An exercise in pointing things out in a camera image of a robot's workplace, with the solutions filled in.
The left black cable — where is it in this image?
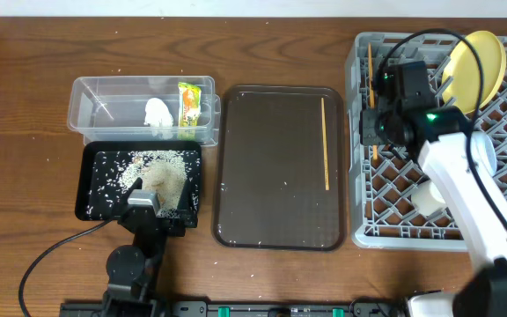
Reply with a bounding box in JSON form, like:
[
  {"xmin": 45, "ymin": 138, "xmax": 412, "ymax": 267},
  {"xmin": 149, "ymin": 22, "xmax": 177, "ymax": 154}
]
[{"xmin": 18, "ymin": 215, "xmax": 125, "ymax": 317}]

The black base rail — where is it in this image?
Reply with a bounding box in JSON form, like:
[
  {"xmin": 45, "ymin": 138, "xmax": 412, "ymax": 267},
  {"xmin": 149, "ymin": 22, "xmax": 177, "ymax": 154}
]
[{"xmin": 59, "ymin": 301, "xmax": 409, "ymax": 317}]

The yellow plate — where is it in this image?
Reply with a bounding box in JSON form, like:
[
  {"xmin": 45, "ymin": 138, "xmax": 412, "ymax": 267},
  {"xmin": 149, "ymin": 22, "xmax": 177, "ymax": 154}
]
[{"xmin": 442, "ymin": 31, "xmax": 507, "ymax": 114}]

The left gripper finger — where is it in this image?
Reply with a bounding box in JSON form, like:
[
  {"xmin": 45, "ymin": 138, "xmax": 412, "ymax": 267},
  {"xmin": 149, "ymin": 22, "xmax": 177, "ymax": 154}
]
[
  {"xmin": 178, "ymin": 180, "xmax": 192, "ymax": 218},
  {"xmin": 123, "ymin": 177, "xmax": 143, "ymax": 194}
]

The spilled rice pile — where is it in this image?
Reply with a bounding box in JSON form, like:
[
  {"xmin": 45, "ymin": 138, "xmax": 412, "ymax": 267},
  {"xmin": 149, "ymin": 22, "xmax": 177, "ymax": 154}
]
[{"xmin": 82, "ymin": 150, "xmax": 199, "ymax": 219}]

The brown serving tray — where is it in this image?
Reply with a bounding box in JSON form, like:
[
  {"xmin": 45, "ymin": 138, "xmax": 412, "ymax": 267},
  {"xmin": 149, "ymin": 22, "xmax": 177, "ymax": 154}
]
[{"xmin": 212, "ymin": 85, "xmax": 347, "ymax": 252}]

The white napkin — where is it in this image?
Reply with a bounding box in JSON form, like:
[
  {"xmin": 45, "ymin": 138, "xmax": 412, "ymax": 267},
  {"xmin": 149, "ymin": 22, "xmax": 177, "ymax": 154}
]
[{"xmin": 144, "ymin": 98, "xmax": 173, "ymax": 128}]

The wooden chopstick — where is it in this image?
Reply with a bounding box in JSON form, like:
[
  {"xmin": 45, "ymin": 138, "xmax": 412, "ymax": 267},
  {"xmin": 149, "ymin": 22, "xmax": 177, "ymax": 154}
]
[
  {"xmin": 320, "ymin": 97, "xmax": 330, "ymax": 191},
  {"xmin": 367, "ymin": 43, "xmax": 378, "ymax": 162}
]

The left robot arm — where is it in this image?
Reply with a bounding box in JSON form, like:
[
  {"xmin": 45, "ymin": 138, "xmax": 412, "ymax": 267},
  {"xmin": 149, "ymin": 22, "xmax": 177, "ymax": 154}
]
[{"xmin": 100, "ymin": 178, "xmax": 198, "ymax": 317}]

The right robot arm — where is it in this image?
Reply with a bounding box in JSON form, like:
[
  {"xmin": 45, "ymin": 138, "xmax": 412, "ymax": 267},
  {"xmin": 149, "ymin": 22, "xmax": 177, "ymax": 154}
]
[{"xmin": 360, "ymin": 107, "xmax": 507, "ymax": 317}]

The clear plastic bin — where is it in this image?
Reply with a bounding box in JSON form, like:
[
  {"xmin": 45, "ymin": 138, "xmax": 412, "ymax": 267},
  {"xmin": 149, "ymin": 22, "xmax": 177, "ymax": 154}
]
[{"xmin": 68, "ymin": 76, "xmax": 221, "ymax": 147}]

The green orange snack wrapper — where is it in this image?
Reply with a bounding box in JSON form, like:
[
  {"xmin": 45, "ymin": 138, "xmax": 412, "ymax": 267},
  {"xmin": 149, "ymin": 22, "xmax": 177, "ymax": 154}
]
[{"xmin": 178, "ymin": 82, "xmax": 202, "ymax": 140}]

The light blue bowl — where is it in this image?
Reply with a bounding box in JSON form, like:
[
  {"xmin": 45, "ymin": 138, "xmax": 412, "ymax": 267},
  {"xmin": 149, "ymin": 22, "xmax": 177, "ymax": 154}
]
[{"xmin": 472, "ymin": 131, "xmax": 497, "ymax": 176}]

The grey dishwasher rack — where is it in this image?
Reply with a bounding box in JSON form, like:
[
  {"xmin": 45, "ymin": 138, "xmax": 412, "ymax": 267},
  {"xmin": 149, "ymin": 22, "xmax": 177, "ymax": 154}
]
[{"xmin": 345, "ymin": 32, "xmax": 507, "ymax": 252}]

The white cup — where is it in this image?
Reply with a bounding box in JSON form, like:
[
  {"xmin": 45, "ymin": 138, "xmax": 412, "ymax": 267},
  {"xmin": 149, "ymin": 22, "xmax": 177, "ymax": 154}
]
[{"xmin": 411, "ymin": 181, "xmax": 446, "ymax": 217}]

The black plastic tray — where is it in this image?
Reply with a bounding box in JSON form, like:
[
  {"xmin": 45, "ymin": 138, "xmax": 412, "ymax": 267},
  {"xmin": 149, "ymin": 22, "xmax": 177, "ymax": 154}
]
[{"xmin": 75, "ymin": 141, "xmax": 202, "ymax": 221}]

